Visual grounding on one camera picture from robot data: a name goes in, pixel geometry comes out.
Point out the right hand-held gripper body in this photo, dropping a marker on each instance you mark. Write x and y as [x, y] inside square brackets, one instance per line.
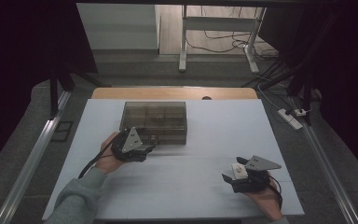
[251, 182]

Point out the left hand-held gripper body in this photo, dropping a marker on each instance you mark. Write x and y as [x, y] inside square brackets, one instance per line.
[127, 149]

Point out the small white jewellery box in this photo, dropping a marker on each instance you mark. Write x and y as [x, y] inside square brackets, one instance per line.
[239, 171]

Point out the smoky transparent drawer box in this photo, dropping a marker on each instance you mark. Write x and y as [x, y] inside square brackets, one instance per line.
[158, 119]

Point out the person's left hand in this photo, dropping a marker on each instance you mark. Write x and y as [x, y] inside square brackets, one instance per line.
[108, 161]

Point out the person's right hand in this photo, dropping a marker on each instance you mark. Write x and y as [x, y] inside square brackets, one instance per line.
[265, 203]

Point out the white foam board mat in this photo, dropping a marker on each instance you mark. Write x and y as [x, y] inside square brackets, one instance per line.
[180, 180]

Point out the white power strip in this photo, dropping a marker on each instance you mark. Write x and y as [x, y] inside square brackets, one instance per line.
[289, 119]

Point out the white plug adapter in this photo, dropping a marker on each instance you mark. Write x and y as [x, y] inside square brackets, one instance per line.
[299, 112]

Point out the black metal stand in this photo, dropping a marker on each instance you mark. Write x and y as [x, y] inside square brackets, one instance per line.
[298, 84]
[54, 93]

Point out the black curtain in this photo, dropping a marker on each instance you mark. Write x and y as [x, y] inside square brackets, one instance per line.
[21, 62]
[341, 77]

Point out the aluminium floor rail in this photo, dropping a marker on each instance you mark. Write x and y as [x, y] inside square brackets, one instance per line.
[326, 165]
[31, 168]

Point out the white metal desk frame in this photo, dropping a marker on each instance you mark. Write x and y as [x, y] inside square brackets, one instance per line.
[217, 22]

